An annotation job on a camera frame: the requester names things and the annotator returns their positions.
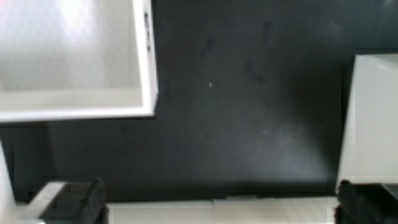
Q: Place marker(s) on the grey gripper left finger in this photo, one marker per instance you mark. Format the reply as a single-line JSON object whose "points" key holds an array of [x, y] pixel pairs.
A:
{"points": [[70, 203]]}

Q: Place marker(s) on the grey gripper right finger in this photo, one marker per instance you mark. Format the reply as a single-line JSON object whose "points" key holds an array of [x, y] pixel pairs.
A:
{"points": [[368, 203]]}

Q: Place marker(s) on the white drawer cabinet box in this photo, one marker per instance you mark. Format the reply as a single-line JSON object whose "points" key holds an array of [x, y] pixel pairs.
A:
{"points": [[370, 144]]}

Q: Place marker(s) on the white front drawer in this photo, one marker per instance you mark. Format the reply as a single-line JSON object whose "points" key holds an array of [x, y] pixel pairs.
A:
{"points": [[77, 60]]}

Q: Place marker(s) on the white front obstacle wall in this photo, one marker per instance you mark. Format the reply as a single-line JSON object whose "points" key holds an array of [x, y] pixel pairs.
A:
{"points": [[306, 210]]}

